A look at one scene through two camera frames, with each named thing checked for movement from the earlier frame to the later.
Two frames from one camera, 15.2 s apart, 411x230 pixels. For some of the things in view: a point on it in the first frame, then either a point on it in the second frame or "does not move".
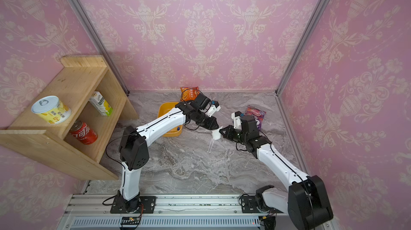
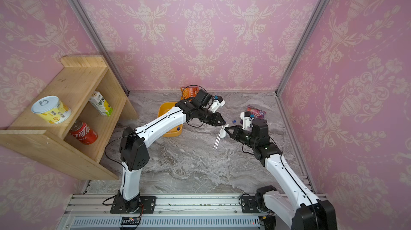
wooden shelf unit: x=70 y=124 does not move
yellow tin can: x=51 y=109 does not move
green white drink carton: x=100 y=104 does not move
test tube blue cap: x=211 y=146 -> x=217 y=140
